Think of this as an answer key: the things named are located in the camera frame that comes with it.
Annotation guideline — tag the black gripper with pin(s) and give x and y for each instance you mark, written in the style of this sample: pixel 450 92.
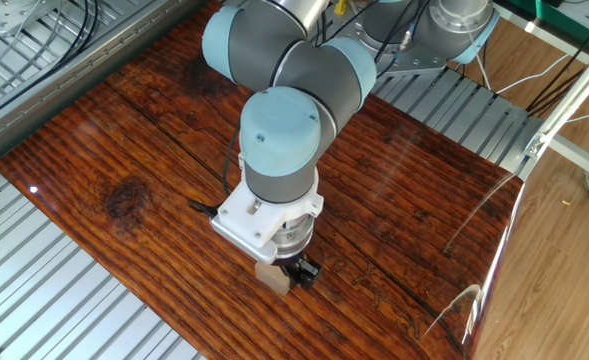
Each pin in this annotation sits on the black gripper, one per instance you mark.
pixel 291 260

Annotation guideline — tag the pale wooden cube block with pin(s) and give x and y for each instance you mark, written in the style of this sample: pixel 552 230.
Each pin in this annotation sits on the pale wooden cube block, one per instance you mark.
pixel 273 277

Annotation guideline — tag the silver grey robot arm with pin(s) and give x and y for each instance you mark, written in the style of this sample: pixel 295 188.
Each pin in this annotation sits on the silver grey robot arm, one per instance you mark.
pixel 284 130

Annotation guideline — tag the glossy wood grain mat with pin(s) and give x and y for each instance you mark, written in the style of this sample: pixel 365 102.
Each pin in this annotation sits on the glossy wood grain mat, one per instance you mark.
pixel 399 200

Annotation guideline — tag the white aluminium crossbar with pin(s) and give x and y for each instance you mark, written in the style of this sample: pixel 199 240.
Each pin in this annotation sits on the white aluminium crossbar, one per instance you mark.
pixel 581 157

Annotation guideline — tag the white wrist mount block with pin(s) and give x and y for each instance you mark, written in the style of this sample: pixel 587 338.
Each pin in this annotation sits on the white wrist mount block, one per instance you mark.
pixel 246 225

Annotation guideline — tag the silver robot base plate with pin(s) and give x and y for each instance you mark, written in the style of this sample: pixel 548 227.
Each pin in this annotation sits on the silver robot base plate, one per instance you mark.
pixel 414 62

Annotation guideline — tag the grey metal rail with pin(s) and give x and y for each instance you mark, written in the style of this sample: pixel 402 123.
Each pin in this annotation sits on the grey metal rail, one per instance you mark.
pixel 49 100

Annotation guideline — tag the white aluminium frame post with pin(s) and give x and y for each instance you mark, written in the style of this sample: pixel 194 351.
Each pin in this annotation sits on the white aluminium frame post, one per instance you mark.
pixel 569 95

